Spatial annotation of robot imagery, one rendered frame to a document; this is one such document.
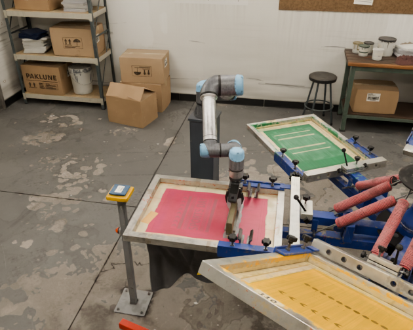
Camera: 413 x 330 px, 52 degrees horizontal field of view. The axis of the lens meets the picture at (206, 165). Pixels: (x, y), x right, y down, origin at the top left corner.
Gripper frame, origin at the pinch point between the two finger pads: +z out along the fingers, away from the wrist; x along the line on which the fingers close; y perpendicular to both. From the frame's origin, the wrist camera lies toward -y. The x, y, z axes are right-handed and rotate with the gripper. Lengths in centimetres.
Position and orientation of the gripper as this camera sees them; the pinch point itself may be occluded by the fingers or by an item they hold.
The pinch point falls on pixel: (233, 209)
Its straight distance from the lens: 230.7
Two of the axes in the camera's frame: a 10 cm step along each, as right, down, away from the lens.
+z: 0.0, 8.5, 5.2
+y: 1.9, -5.1, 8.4
